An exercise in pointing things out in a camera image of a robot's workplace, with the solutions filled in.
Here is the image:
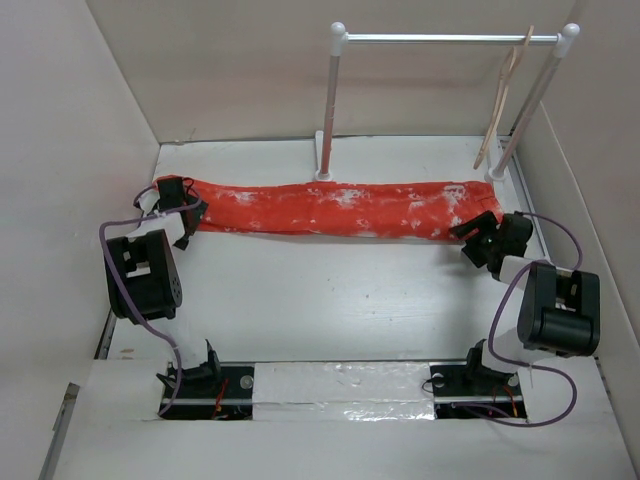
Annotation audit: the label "white clothes rack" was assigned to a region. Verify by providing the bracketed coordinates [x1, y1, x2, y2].
[314, 22, 581, 183]

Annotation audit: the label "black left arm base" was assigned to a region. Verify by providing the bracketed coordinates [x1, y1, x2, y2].
[157, 363, 255, 421]

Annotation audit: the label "red white patterned trousers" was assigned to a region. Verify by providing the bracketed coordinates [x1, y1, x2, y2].
[183, 180, 504, 242]

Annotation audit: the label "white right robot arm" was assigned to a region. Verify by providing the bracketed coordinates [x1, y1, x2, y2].
[450, 211, 601, 394]

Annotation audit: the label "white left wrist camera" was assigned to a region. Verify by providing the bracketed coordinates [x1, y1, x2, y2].
[137, 190, 159, 216]

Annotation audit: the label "wooden clothes hanger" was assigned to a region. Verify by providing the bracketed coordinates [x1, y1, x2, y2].
[473, 25, 535, 170]

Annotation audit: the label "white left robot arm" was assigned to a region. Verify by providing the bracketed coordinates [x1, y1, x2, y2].
[99, 177, 223, 397]

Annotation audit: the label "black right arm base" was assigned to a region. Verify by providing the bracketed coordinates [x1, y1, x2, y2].
[421, 346, 527, 420]

